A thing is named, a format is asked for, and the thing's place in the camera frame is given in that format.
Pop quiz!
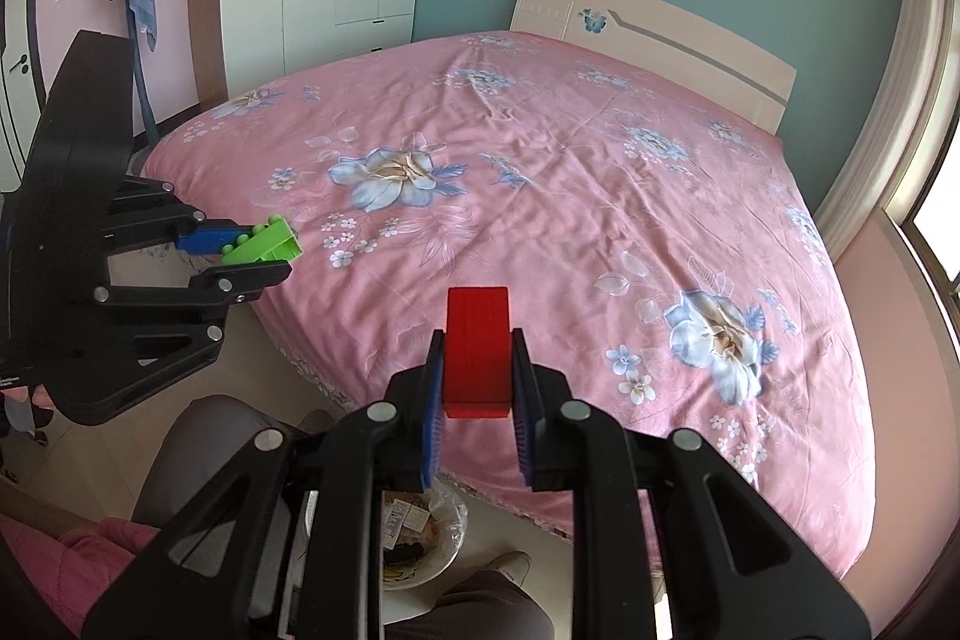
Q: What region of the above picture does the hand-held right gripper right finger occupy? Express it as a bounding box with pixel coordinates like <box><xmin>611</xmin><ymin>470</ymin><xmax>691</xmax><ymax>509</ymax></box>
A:
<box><xmin>508</xmin><ymin>325</ymin><xmax>876</xmax><ymax>640</ymax></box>

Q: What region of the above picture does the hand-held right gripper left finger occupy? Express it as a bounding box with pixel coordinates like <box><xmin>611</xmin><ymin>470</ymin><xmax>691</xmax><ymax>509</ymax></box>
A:
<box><xmin>82</xmin><ymin>326</ymin><xmax>449</xmax><ymax>640</ymax></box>

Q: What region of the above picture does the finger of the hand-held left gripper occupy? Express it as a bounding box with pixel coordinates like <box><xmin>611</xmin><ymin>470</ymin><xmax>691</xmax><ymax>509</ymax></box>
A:
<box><xmin>90</xmin><ymin>259</ymin><xmax>293</xmax><ymax>387</ymax></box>
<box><xmin>105</xmin><ymin>173</ymin><xmax>260</xmax><ymax>256</ymax></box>

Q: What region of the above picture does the light green toy block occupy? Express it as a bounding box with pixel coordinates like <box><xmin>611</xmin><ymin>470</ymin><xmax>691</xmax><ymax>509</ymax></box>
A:
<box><xmin>221</xmin><ymin>220</ymin><xmax>305</xmax><ymax>270</ymax></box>

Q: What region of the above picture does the red toy block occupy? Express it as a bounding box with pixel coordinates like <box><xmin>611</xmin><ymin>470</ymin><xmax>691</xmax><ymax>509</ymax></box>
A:
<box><xmin>442</xmin><ymin>285</ymin><xmax>515</xmax><ymax>420</ymax></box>

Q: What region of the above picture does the white milk carton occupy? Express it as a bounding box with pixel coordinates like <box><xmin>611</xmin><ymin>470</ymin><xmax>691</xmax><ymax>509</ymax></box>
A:
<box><xmin>384</xmin><ymin>496</ymin><xmax>432</xmax><ymax>543</ymax></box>

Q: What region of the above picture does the white bin with plastic liner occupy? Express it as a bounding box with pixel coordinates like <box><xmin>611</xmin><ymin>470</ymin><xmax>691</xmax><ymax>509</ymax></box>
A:
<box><xmin>379</xmin><ymin>486</ymin><xmax>470</xmax><ymax>588</ymax></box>

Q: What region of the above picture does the patterned bed sheet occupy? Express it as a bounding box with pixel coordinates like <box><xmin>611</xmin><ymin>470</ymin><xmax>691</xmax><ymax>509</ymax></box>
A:
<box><xmin>259</xmin><ymin>302</ymin><xmax>578</xmax><ymax>540</ymax></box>

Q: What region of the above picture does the white door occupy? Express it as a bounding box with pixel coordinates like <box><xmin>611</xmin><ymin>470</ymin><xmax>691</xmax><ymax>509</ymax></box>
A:
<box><xmin>0</xmin><ymin>0</ymin><xmax>38</xmax><ymax>191</ymax></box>

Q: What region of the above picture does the person's right leg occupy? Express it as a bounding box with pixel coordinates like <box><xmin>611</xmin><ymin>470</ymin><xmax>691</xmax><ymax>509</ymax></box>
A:
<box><xmin>382</xmin><ymin>569</ymin><xmax>556</xmax><ymax>640</ymax></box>

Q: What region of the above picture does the pink floral blanket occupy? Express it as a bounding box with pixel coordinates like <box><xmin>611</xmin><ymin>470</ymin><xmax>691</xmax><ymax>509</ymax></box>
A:
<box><xmin>139</xmin><ymin>31</ymin><xmax>878</xmax><ymax>581</ymax></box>

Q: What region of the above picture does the pink fleece garment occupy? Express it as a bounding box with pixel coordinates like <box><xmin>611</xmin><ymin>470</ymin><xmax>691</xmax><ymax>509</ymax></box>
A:
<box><xmin>0</xmin><ymin>512</ymin><xmax>160</xmax><ymax>640</ymax></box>

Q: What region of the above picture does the cream bed headboard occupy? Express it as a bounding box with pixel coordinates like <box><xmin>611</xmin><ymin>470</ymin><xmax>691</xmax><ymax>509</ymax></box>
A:
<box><xmin>510</xmin><ymin>0</ymin><xmax>796</xmax><ymax>135</ymax></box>

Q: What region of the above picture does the window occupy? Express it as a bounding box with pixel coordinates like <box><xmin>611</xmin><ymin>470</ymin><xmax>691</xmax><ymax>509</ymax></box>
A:
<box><xmin>881</xmin><ymin>107</ymin><xmax>960</xmax><ymax>304</ymax></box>

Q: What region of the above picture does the beige curtain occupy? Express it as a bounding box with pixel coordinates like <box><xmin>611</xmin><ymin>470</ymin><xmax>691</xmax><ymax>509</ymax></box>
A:
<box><xmin>814</xmin><ymin>0</ymin><xmax>957</xmax><ymax>236</ymax></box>

